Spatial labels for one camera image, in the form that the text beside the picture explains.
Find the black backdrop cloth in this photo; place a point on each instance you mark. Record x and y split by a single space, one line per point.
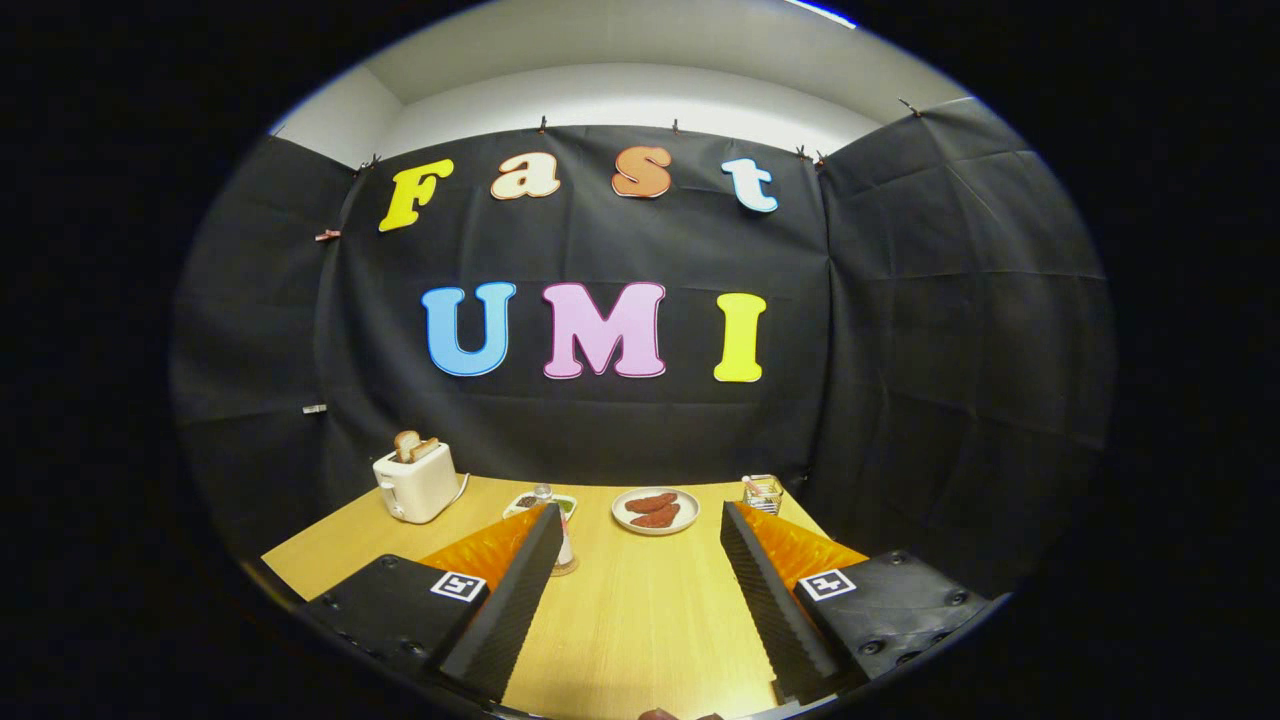
600 245

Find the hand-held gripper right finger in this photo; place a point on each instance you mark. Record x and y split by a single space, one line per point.
770 620

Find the white divided snack tray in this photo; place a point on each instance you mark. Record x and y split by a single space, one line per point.
520 500

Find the white round plate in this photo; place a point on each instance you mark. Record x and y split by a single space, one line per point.
690 512

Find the wooden table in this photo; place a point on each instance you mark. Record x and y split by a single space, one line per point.
650 620

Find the white toaster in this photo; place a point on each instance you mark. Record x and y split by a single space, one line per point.
420 487

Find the round wooden coaster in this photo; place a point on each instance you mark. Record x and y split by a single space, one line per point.
571 569

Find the clear juice bottle red label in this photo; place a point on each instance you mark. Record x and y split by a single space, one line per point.
566 546

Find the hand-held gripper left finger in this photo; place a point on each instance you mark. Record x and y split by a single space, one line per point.
510 620

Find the red meat piece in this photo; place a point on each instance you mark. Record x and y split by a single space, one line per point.
657 517
650 502

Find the toasted bread slice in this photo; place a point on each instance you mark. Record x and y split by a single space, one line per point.
404 444
427 447

